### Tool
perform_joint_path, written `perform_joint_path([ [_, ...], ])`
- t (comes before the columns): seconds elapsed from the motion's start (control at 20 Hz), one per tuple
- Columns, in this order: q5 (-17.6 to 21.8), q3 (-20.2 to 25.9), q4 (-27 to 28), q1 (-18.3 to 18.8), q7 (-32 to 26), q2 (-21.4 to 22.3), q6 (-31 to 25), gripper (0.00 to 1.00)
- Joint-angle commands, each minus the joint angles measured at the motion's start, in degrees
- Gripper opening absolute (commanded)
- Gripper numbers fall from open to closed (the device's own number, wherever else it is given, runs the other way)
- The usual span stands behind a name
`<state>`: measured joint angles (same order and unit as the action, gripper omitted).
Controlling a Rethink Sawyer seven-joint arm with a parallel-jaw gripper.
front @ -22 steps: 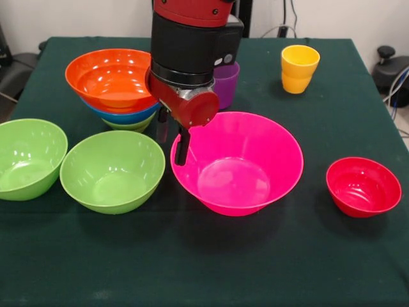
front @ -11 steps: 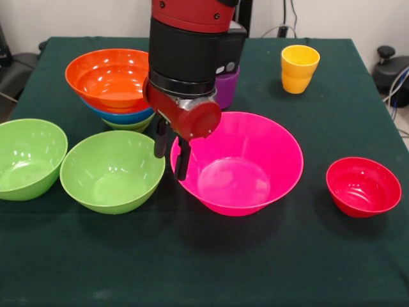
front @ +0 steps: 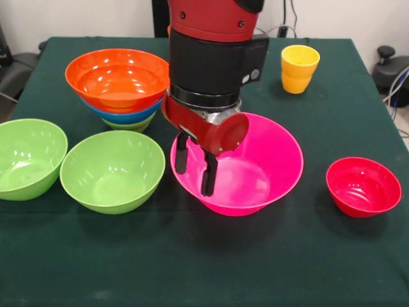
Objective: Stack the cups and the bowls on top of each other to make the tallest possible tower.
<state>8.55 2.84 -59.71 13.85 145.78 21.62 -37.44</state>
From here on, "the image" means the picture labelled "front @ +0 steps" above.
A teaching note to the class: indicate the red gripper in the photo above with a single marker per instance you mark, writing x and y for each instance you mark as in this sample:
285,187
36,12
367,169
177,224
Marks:
198,128

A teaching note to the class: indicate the pink plastic bowl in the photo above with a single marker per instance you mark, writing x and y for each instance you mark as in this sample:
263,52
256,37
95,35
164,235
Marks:
268,166

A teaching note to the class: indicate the blue plastic bowl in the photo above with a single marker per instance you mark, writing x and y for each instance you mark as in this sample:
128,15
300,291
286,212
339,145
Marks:
128,116

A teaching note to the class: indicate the large green plastic bowl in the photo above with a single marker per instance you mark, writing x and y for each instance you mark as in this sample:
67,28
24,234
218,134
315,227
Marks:
112,179
28,160

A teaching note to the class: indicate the orange plastic bowl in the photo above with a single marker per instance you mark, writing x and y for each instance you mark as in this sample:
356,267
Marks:
115,83

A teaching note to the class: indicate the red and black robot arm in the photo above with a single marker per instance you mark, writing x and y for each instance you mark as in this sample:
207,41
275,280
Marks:
207,64

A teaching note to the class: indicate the small green plastic bowl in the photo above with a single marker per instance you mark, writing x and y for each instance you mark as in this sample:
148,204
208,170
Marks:
134,127

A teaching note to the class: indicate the dark green tablecloth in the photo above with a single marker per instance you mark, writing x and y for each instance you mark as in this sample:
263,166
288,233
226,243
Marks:
223,265

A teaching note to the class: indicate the yellow plastic cup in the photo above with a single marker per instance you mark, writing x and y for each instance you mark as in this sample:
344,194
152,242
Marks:
300,60
296,84

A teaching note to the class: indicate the black power plug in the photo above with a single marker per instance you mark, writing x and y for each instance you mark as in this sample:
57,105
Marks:
282,31

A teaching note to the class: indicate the small red plastic bowl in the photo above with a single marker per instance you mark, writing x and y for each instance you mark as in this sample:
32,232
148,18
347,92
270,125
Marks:
362,188

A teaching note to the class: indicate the black office chair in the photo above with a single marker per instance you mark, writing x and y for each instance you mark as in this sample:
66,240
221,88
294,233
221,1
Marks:
19,70

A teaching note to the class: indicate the black equipment base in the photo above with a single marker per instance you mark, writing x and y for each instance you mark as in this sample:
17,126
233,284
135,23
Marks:
388,72

